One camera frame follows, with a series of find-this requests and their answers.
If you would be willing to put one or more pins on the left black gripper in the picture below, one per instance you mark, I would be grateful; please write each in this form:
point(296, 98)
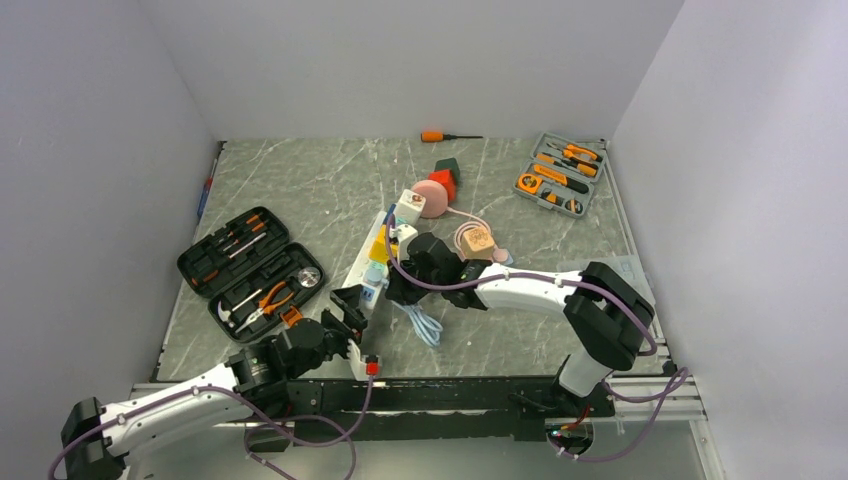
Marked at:
point(353, 322)

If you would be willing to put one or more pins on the clear plastic screw box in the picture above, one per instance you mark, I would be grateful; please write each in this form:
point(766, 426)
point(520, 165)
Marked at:
point(629, 267)

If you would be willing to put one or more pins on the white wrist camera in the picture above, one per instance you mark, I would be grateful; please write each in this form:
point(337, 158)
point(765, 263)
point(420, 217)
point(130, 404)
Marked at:
point(363, 366)
point(402, 235)

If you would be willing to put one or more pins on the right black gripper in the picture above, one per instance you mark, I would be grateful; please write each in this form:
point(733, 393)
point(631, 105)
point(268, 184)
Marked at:
point(399, 292)

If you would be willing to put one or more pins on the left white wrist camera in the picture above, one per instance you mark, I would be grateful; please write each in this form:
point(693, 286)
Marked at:
point(363, 366)

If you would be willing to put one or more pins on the tan wooden cube adapter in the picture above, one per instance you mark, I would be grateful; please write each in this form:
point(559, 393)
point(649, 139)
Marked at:
point(477, 244)

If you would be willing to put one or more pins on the orange handled screwdriver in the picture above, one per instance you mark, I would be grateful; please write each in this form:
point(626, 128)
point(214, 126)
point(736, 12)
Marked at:
point(438, 137)

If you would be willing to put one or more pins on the dark green cube adapter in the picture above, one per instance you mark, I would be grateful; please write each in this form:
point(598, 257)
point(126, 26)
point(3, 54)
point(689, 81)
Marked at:
point(451, 164)

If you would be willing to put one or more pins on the orange handled pliers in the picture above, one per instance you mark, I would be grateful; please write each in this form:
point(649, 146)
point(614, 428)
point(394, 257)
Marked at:
point(278, 296)

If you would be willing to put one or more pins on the yellow cube adapter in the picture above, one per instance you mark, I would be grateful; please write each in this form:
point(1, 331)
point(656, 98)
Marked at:
point(378, 251)

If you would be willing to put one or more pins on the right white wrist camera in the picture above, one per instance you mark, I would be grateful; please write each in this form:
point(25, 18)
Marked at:
point(402, 235)

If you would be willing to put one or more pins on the black electrical tape roll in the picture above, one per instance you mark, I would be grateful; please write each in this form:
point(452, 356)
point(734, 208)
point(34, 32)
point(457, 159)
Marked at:
point(574, 206)

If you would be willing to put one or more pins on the black aluminium base frame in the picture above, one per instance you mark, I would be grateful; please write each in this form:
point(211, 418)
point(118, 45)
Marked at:
point(524, 408)

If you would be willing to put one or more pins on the red cube adapter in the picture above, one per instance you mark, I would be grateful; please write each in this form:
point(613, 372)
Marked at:
point(447, 180)

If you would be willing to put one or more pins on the grey tool case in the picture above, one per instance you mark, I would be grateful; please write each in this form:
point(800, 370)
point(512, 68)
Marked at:
point(566, 169)

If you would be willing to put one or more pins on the teal small plug adapter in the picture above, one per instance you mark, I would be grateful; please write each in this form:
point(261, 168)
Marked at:
point(375, 274)

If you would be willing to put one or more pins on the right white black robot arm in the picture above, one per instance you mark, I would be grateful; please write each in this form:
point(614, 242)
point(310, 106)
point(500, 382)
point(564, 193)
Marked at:
point(610, 318)

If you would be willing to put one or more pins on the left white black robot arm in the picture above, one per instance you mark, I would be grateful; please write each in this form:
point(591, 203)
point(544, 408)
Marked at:
point(260, 382)

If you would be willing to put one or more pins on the black tool case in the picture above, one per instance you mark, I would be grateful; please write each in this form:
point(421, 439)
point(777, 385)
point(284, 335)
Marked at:
point(234, 267)

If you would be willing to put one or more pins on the pink cube adapter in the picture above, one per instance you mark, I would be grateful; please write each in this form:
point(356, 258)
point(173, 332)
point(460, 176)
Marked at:
point(502, 256)

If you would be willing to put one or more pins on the white power strip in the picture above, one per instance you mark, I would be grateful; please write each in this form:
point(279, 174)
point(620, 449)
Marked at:
point(370, 295)

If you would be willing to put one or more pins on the blue red pen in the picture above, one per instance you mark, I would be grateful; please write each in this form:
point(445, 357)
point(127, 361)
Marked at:
point(205, 191)

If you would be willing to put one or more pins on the yellow tape measure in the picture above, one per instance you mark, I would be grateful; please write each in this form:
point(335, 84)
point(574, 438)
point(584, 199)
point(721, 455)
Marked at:
point(528, 183)

